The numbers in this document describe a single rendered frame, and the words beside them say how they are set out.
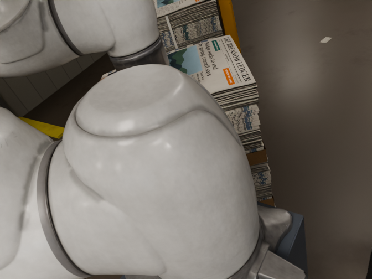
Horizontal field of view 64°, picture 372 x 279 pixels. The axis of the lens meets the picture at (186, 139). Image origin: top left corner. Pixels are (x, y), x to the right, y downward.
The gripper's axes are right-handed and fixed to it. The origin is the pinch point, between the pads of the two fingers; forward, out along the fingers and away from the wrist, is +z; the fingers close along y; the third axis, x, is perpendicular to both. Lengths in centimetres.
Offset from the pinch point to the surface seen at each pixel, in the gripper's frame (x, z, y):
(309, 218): -39, 96, -39
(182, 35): -65, -2, -4
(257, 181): -7.5, 22.6, -15.1
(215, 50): -24.3, -10.1, -13.1
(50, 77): -286, 78, 175
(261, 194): -7.4, 28.3, -15.5
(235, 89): -4.8, -9.5, -14.6
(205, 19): -65, -5, -14
